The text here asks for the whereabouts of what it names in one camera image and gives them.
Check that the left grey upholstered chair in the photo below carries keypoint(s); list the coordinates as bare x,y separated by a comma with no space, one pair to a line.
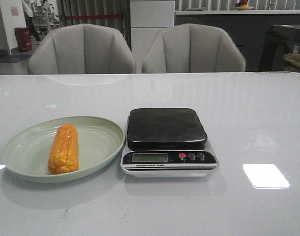
82,49

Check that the black silver kitchen scale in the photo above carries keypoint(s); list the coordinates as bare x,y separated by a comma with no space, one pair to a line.
167,142

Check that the right grey upholstered chair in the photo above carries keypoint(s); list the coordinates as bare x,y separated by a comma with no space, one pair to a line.
193,48

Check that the orange corn cob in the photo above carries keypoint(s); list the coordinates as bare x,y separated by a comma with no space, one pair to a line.
64,154

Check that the grey upholstered chair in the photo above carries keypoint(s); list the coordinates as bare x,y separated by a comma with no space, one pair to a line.
193,48
82,49

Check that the dark grey counter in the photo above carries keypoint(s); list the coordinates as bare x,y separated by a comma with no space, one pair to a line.
247,28

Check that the white cabinet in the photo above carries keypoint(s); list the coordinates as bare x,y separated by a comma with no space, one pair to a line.
147,17

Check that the fruit bowl on counter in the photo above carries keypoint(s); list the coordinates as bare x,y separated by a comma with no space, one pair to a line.
242,5

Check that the light green plate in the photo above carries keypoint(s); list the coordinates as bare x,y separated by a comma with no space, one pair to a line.
26,154

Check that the red trash bin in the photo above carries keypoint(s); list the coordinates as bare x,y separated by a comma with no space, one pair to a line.
23,39

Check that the person in background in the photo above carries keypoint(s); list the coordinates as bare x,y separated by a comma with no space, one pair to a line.
28,13

